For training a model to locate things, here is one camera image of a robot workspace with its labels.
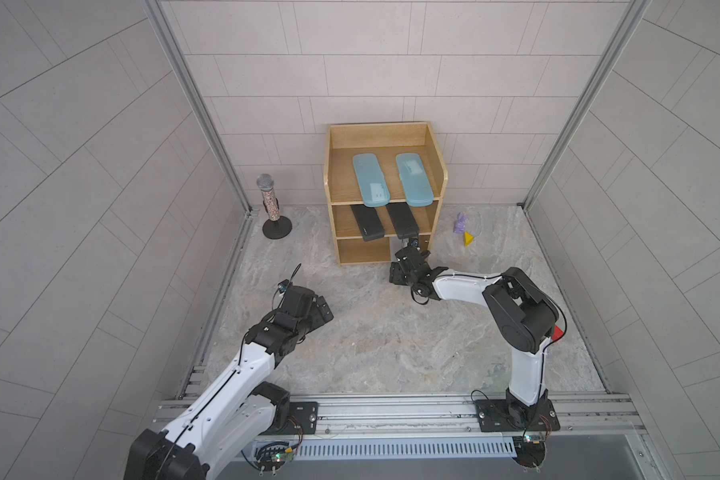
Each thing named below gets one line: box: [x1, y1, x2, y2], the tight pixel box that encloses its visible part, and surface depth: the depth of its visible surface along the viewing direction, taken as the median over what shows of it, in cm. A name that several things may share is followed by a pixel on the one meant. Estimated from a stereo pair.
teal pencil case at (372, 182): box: [352, 153, 391, 207], surface depth 82 cm
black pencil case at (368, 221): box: [350, 204, 385, 241], surface depth 91 cm
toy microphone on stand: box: [256, 174, 293, 240], surface depth 109 cm
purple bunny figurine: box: [453, 212, 468, 234], surface depth 110 cm
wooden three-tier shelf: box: [324, 122, 449, 265], surface depth 89 cm
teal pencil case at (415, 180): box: [396, 152, 435, 207], surface depth 84 cm
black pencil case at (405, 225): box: [386, 202, 419, 239], surface depth 91 cm
